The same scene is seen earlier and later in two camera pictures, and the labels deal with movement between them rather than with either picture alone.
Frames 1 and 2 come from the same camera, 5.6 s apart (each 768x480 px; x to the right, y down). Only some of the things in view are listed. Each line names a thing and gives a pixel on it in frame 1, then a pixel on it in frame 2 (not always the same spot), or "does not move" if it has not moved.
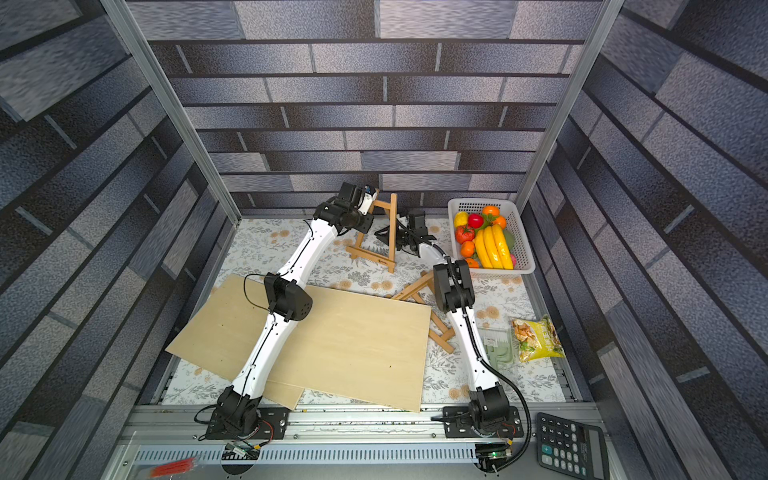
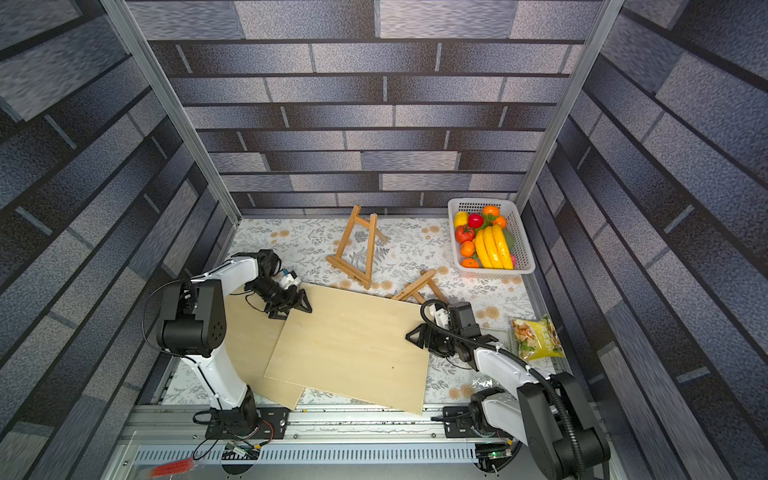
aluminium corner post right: [572, 96] does not move
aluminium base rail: [164, 442] does not move
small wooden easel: [372, 255] → [343, 268]
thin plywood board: [224, 334] does not move
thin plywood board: [358, 346] does not move
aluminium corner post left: [149, 71] does not move
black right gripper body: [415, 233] → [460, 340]
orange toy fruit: [491, 209] does not move
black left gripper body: [362, 223] → [273, 291]
